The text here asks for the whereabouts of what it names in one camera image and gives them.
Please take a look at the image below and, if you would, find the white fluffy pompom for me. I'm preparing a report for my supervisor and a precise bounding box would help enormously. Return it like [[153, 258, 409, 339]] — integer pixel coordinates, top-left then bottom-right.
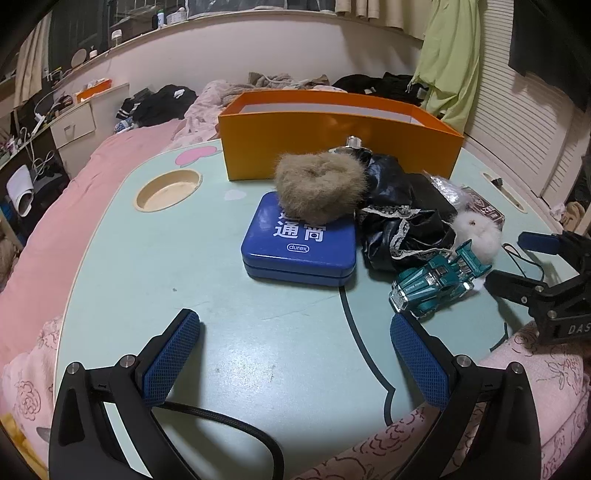
[[452, 210, 502, 265]]

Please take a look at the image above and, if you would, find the clear plastic bag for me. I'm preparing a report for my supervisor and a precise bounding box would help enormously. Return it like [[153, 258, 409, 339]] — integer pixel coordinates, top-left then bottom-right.
[[424, 172, 466, 209]]

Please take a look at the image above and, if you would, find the teal toy car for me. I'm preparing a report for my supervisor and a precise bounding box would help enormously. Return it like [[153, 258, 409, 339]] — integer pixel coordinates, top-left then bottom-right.
[[389, 240, 492, 318]]

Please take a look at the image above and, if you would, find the black satin lace garment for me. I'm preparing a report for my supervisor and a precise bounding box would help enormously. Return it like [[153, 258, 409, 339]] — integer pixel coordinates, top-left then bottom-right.
[[355, 148, 457, 273]]

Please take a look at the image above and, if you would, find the silver metal plug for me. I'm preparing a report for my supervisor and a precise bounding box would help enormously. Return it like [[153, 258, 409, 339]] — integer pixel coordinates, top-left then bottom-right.
[[329, 135, 373, 158]]

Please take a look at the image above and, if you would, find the brown furry scrunchie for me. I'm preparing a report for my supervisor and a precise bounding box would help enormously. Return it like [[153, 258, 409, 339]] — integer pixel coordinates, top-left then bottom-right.
[[274, 152, 367, 226]]

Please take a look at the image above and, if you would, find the blue tin box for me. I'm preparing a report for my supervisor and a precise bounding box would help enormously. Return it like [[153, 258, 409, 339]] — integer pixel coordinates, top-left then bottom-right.
[[240, 192, 356, 287]]

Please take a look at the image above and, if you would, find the orange cardboard box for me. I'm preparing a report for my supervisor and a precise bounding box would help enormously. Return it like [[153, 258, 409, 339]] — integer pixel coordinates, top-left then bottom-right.
[[218, 90, 464, 181]]

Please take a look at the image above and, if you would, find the green hanging garment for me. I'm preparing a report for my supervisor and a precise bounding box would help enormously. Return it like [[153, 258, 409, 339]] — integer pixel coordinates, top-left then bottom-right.
[[411, 0, 482, 133]]

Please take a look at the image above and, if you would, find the pink bed blanket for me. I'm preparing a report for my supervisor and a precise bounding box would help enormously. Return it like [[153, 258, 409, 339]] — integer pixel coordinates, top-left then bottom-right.
[[0, 78, 591, 480]]

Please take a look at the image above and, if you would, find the white slipper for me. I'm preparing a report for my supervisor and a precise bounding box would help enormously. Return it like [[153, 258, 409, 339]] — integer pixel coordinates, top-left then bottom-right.
[[6, 165, 34, 217]]

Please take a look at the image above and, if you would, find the white drawer cabinet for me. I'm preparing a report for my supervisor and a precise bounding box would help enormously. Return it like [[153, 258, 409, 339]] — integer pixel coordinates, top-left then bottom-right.
[[50, 83, 129, 179]]

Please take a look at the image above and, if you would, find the black clothes pile left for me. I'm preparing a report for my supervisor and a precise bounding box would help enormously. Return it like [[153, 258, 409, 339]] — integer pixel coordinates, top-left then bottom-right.
[[114, 84, 197, 133]]

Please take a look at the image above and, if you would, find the orange tissue box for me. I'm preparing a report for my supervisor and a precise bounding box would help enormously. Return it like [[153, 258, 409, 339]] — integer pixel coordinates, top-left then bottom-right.
[[76, 78, 112, 103]]

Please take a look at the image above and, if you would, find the black cable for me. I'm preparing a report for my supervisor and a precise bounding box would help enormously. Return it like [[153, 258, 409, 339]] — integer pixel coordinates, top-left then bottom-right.
[[154, 399, 286, 480]]

